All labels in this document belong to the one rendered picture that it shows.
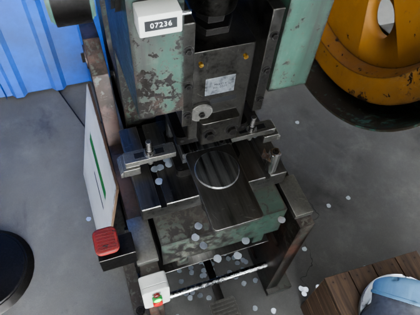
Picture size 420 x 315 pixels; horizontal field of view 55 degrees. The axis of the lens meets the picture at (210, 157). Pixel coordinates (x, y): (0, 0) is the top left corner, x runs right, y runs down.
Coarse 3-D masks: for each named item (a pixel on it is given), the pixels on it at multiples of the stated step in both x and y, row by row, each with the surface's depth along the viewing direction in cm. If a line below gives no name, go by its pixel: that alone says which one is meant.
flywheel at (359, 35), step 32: (352, 0) 97; (416, 0) 80; (352, 32) 100; (416, 32) 81; (320, 64) 111; (352, 64) 100; (384, 64) 92; (416, 64) 83; (384, 96) 90; (416, 96) 81
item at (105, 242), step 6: (102, 228) 103; (108, 228) 103; (114, 228) 103; (96, 234) 101; (102, 234) 102; (108, 234) 102; (114, 234) 102; (96, 240) 101; (102, 240) 101; (108, 240) 101; (114, 240) 101; (96, 246) 100; (102, 246) 100; (108, 246) 100; (114, 246) 100; (96, 252) 99; (102, 252) 99; (108, 252) 99
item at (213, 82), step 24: (216, 24) 85; (240, 24) 88; (216, 48) 83; (240, 48) 85; (216, 72) 88; (240, 72) 91; (216, 96) 94; (240, 96) 97; (192, 120) 98; (216, 120) 97; (240, 120) 105
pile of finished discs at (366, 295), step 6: (384, 276) 140; (396, 276) 140; (402, 276) 140; (372, 282) 138; (366, 288) 138; (366, 294) 136; (360, 300) 136; (366, 300) 134; (360, 306) 134; (360, 312) 133
